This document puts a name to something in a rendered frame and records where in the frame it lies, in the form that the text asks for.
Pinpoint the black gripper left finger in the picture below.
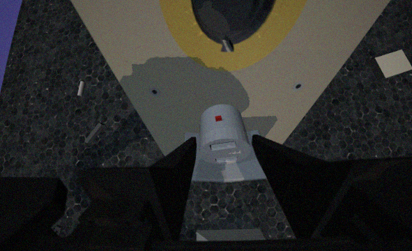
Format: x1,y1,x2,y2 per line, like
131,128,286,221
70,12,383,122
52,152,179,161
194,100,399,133
78,137,197,241

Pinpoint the beige rectangular block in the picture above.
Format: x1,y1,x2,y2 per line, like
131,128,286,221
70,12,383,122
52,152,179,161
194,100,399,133
368,50,412,80

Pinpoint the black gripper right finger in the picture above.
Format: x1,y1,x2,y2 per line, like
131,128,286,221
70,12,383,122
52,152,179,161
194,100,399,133
252,135,412,238

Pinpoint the beige flat panel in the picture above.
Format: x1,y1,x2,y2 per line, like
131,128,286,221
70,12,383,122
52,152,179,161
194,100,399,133
70,0,391,157

